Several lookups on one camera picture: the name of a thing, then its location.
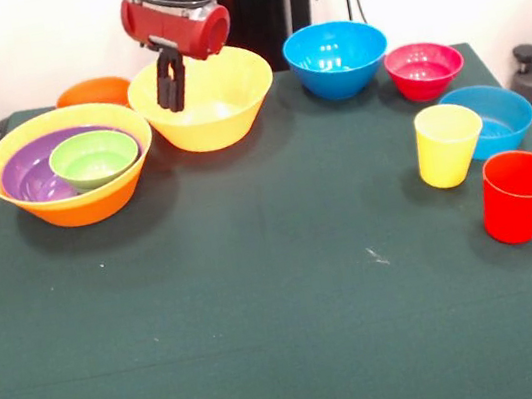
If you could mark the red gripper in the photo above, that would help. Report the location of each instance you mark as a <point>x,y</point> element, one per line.
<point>173,27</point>

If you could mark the small green bowl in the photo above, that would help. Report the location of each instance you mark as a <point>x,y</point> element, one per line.
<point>92,158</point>

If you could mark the purple bowl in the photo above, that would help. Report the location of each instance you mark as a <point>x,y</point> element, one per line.
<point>21,172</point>

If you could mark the small orange bowl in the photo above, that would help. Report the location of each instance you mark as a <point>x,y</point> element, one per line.
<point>92,91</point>

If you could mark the deep blue bowl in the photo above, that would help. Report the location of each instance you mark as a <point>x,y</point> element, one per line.
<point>334,52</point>

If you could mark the dark green tablecloth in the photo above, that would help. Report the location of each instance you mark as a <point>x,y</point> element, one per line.
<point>263,311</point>

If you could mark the small pink bowl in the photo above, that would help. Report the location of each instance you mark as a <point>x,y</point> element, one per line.
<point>422,68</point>

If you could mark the yellow cup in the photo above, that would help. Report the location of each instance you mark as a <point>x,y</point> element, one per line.
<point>444,161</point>

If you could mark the shallow blue bowl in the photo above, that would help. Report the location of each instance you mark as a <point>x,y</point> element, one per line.
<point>506,116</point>

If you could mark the red cup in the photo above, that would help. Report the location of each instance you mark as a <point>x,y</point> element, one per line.
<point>516,210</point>

